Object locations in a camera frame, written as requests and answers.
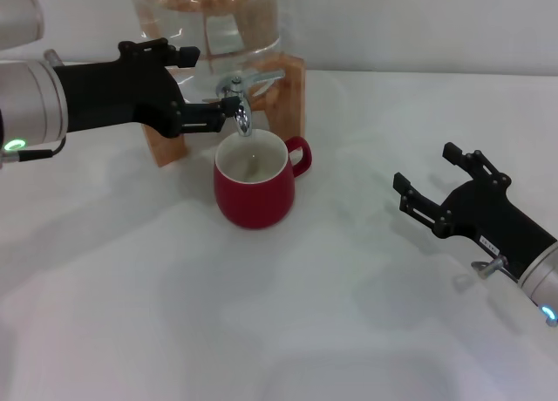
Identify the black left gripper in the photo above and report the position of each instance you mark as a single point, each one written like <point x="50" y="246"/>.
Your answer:
<point x="117" y="96"/>

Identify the chrome faucet with lever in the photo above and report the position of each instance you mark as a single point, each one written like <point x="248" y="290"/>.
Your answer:
<point x="242" y="117"/>

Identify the wooden dispenser stand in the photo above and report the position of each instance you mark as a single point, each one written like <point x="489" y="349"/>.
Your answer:
<point x="287" y="109"/>

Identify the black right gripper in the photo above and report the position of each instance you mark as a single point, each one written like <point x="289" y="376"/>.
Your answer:
<point x="492" y="218"/>

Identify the silver left wrist pin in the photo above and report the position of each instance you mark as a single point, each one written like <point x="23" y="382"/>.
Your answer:
<point x="51" y="56"/>

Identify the red ceramic cup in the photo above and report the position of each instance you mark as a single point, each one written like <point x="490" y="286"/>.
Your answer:
<point x="253" y="205"/>

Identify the glass water dispenser jar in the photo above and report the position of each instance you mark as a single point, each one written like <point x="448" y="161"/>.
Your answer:
<point x="235" y="22"/>

